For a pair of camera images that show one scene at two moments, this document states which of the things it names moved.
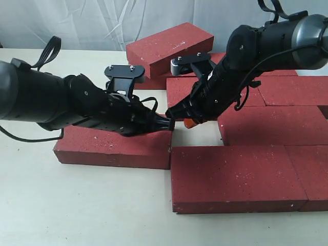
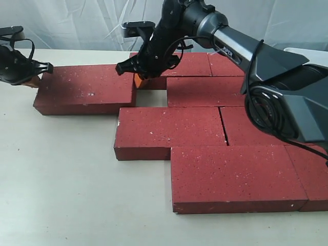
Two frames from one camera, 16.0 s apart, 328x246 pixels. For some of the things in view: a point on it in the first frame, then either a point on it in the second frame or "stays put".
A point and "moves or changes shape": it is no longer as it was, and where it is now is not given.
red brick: [85, 144] moves or changes shape
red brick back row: [139, 75] to [193, 64]
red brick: [310, 163] stays put
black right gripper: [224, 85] to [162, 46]
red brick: [206, 179] stays put
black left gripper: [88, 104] to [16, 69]
